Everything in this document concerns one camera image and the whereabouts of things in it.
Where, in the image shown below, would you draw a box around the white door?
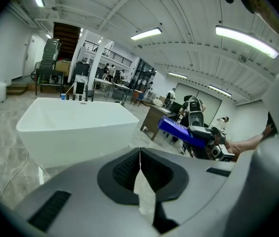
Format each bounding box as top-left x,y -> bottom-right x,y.
22,35 -> 41,78

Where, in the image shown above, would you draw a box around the grey wrapped stack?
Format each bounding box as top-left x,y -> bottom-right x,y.
39,39 -> 62,70

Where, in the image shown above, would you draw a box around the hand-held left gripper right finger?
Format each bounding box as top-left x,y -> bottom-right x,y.
139,147 -> 236,235

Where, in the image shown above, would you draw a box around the white bathtub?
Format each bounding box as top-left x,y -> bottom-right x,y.
16,97 -> 140,169

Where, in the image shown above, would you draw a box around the person's black clothing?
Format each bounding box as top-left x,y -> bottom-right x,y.
267,111 -> 278,130

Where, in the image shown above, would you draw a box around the white stick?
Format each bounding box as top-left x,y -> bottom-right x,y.
64,82 -> 78,96

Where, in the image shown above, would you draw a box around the grey handheld device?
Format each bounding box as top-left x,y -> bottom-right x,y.
188,96 -> 205,128

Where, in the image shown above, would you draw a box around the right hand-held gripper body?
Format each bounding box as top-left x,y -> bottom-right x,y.
192,127 -> 235,162

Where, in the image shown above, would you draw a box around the white framed panel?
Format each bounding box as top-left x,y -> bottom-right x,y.
73,74 -> 88,95

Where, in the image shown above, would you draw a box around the stacked cardboard boxes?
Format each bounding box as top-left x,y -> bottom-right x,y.
55,61 -> 71,78

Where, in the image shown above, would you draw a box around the blue chair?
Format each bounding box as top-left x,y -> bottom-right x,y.
130,90 -> 145,106

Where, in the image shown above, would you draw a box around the white cable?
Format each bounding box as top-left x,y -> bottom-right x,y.
0,152 -> 30,200

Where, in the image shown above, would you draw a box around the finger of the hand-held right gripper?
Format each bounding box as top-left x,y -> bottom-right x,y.
187,126 -> 215,145

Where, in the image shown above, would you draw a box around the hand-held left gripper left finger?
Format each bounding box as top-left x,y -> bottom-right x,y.
13,147 -> 160,237

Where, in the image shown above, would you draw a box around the blue bottle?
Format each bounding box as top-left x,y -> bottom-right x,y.
157,115 -> 208,148

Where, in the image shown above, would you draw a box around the wooden steps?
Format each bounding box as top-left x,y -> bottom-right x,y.
6,82 -> 29,96

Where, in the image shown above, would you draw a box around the black balcony railing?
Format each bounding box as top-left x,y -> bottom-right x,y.
82,40 -> 133,65

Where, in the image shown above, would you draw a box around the white work table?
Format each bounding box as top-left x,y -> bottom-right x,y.
92,78 -> 113,99

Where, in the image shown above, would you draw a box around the brown wooden staircase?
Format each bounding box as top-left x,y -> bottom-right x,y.
53,22 -> 81,62

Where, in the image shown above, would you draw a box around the person's right forearm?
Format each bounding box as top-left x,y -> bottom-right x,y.
224,133 -> 266,161

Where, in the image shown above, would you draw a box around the wooden vanity cabinet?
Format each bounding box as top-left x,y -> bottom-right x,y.
140,104 -> 178,141

